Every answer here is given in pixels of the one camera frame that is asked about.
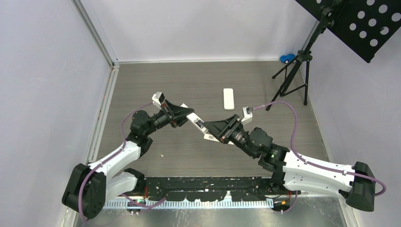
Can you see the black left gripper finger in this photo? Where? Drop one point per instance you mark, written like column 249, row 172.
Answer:
column 175, row 110
column 182, row 119

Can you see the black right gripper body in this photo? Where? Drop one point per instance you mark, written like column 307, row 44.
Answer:
column 237, row 136

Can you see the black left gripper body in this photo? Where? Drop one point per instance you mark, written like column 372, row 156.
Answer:
column 172, row 120

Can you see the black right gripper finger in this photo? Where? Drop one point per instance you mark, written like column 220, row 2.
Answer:
column 219, row 130
column 228, row 121

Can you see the white rectangular box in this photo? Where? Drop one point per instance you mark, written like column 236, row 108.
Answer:
column 192, row 117

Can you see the white remote control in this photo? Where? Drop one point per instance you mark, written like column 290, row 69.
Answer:
column 228, row 99

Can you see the long white battery cover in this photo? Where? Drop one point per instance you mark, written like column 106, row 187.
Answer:
column 210, row 137

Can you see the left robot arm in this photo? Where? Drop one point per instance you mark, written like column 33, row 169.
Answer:
column 90, row 186

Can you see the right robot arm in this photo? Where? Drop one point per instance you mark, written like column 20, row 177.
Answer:
column 292, row 172

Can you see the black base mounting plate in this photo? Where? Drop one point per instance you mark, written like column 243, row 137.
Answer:
column 250, row 188

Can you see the blue toy car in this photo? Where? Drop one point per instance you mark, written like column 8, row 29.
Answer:
column 287, row 58

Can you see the black tripod stand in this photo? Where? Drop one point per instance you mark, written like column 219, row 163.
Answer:
column 304, row 55

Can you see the black perforated music stand tray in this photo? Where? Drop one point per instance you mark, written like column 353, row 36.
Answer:
column 363, row 25

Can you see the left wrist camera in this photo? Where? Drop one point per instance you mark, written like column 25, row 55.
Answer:
column 157, row 99

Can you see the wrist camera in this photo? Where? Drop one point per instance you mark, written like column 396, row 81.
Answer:
column 157, row 99
column 248, row 115

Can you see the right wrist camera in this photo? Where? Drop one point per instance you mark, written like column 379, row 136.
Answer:
column 248, row 115

